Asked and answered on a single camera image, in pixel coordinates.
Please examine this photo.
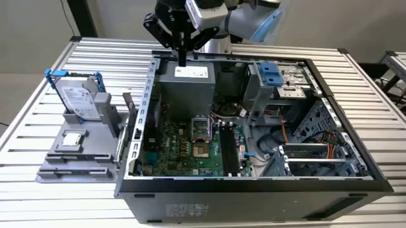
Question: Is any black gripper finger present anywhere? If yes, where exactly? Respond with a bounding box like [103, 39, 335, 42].
[181, 27, 220, 67]
[141, 13, 183, 67]

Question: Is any black RAM slot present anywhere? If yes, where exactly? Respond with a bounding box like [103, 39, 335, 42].
[223, 122, 234, 177]
[219, 122, 228, 177]
[227, 122, 238, 177]

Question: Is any grey power supply unit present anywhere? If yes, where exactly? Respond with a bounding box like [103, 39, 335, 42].
[156, 61, 216, 121]

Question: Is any blue plastic drive latch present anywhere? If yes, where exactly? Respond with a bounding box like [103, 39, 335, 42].
[258, 62, 283, 86]

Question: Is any silver optical drive cage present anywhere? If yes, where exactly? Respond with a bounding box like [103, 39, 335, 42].
[242, 62, 318, 124]

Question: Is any hard disk in blue carrier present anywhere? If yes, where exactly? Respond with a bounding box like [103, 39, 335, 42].
[44, 68, 105, 124]

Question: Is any metal socket cover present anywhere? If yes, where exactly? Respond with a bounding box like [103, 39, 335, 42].
[191, 115, 212, 141]

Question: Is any CPU socket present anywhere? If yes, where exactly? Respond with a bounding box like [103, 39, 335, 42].
[192, 142, 212, 159]

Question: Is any grey parts rack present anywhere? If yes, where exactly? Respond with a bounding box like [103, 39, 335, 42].
[36, 92, 131, 184]

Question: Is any silver CPU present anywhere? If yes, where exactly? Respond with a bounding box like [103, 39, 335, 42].
[61, 133, 85, 145]

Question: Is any blue expansion slot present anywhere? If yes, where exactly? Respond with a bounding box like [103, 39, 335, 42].
[144, 152, 159, 167]

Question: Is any green motherboard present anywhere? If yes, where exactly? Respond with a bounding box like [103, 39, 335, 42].
[139, 120, 254, 178]

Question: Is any neighbouring metal slat table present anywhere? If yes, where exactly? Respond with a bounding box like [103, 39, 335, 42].
[376, 50, 406, 105]

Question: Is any metal disk bay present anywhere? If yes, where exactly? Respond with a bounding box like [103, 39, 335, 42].
[263, 142, 350, 178]

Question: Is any black open PC case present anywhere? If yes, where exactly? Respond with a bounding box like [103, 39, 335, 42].
[113, 49, 394, 224]

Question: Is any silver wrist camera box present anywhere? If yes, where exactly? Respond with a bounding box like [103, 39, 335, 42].
[185, 0, 230, 31]

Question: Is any black upright post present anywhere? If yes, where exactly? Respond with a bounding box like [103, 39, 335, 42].
[64, 0, 99, 38]

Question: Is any graphics card with metal bracket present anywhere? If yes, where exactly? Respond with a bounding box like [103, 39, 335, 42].
[113, 87, 140, 168]

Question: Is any thin orange wire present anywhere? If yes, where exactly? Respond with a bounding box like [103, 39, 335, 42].
[280, 120, 288, 144]

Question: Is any black flat cable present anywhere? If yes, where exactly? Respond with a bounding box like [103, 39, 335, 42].
[255, 133, 283, 164]

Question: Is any orange and red wire bundle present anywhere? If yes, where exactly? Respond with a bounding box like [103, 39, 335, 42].
[319, 130, 338, 160]

